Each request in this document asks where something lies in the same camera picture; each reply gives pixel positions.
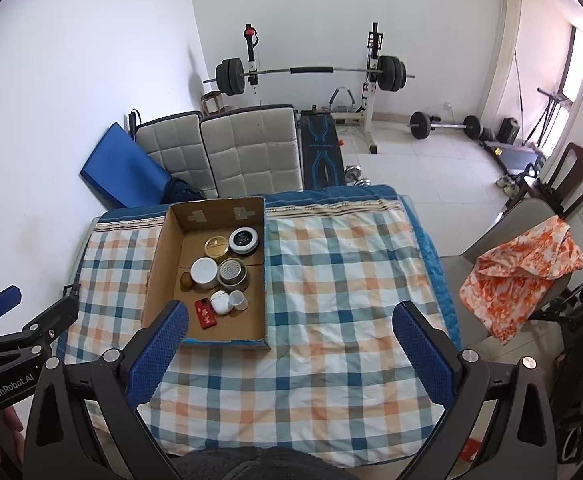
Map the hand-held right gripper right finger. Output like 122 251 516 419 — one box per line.
392 301 558 480

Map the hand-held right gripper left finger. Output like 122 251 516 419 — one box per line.
23 300 191 480

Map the small red box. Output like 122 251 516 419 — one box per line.
194 298 217 331

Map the brown cardboard box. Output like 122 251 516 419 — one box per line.
140 196 271 351

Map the perforated steel strainer cup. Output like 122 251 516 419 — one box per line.
216 258 249 291

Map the gold round tin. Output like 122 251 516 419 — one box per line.
204 236 230 263

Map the white jar with black lid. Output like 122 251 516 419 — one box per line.
229 227 260 256

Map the person's left hand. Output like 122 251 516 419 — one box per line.
0 405 25 472

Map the plaid blanket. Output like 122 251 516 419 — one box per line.
54 185 462 468

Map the orange patterned cloth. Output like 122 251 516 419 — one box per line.
459 215 583 345

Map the grey chair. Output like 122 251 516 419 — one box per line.
439 198 572 348

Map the person's dark clothing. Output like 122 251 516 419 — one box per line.
172 447 357 480

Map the dark blue cloth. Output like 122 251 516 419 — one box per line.
164 176 205 205

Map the blue foam mat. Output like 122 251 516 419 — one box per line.
80 122 172 209

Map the chrome dumbbell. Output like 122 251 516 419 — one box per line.
344 163 372 187

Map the pair of white shoes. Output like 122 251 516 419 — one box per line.
495 174 522 196

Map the grey quilted cushion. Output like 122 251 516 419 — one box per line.
200 104 305 200
135 111 218 200

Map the black treadmill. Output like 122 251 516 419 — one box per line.
484 87 572 176

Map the black and blue weight bench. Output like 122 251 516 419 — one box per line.
299 107 347 191

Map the short barbell with black plates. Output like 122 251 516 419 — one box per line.
409 111 482 140

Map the black floor appliance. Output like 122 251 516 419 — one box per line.
496 117 521 143

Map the dark wooden chair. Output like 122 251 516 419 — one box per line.
521 142 583 221

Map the grey exercise handle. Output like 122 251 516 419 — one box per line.
329 86 357 111

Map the cream door frame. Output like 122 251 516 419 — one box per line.
474 0 583 126

